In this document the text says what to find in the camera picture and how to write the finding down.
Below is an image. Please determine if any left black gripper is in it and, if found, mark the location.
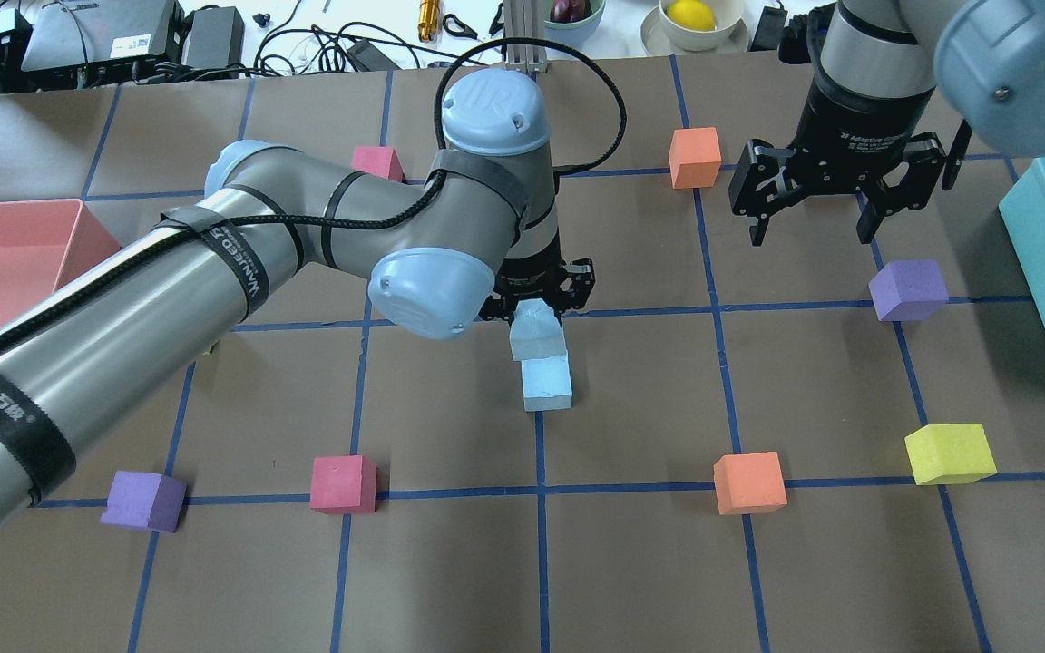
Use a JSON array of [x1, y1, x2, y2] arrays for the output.
[[477, 234, 596, 323]]

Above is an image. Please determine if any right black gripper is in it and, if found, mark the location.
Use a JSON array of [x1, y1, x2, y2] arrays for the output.
[[729, 86, 973, 247]]

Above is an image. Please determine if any light blue worn block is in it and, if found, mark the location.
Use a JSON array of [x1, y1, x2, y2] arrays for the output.
[[509, 298, 568, 362]]

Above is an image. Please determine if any light blue foam block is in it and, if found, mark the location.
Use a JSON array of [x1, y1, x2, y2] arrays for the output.
[[520, 353, 573, 413]]

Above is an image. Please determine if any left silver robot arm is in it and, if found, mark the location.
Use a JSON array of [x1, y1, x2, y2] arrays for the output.
[[0, 67, 567, 526]]

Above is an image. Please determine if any purple foam block near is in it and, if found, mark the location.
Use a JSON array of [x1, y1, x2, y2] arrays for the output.
[[868, 259, 950, 322]]

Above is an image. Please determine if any purple foam block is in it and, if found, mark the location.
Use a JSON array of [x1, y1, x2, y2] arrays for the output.
[[868, 259, 950, 322], [100, 470, 188, 533]]

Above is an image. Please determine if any orange foam block near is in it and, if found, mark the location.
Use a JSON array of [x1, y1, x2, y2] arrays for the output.
[[669, 125, 723, 190]]

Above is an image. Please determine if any orange foam block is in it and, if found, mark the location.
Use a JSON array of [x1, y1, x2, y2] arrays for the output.
[[713, 451, 788, 516], [669, 125, 723, 190]]

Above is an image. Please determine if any red foam block near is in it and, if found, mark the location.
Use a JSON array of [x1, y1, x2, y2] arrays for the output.
[[351, 145, 405, 183]]

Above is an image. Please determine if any red foam block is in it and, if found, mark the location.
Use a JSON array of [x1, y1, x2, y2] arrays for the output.
[[308, 454, 380, 515], [351, 145, 405, 183]]

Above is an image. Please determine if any white bowl with lemon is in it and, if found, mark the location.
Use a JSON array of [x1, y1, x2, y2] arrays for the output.
[[641, 1, 749, 55]]

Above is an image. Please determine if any bowl with fruit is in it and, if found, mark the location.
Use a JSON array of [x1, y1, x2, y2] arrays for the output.
[[543, 0, 607, 38]]

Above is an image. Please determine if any brass cylinder tool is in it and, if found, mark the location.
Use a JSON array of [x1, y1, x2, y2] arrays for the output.
[[417, 0, 441, 43]]

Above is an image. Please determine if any yellow foam block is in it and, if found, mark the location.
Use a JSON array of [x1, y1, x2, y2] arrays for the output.
[[903, 423, 999, 486]]

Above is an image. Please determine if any red foam block far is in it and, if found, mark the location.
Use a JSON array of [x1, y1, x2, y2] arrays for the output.
[[308, 454, 380, 515]]

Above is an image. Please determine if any orange foam block far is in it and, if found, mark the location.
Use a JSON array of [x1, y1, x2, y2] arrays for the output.
[[713, 451, 788, 516]]

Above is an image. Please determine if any black power adapter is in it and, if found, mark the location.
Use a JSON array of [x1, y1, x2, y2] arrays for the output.
[[180, 5, 245, 70]]

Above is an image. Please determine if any purple foam block far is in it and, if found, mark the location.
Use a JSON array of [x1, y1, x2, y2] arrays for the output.
[[100, 470, 188, 533]]

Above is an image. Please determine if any pink plastic tray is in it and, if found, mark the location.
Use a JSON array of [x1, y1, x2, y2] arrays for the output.
[[0, 199, 121, 327]]

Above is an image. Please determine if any aluminium frame post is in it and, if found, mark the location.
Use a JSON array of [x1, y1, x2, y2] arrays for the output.
[[501, 0, 549, 74]]

